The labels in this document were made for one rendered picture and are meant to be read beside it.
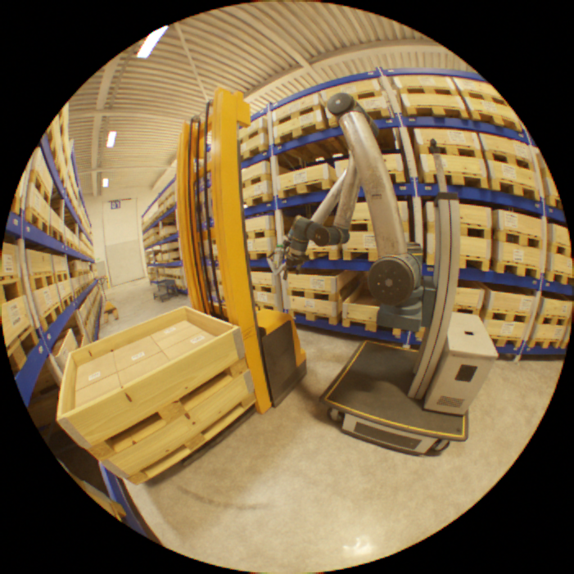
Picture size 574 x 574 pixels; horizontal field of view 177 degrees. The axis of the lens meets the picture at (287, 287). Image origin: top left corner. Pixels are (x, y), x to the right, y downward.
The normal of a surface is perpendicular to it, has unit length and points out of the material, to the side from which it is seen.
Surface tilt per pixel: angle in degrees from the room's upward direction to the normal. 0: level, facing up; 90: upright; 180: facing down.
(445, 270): 90
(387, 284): 90
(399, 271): 86
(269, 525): 0
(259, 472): 0
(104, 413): 90
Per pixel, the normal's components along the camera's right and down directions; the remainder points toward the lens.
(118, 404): 0.82, 0.08
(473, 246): -0.59, 0.26
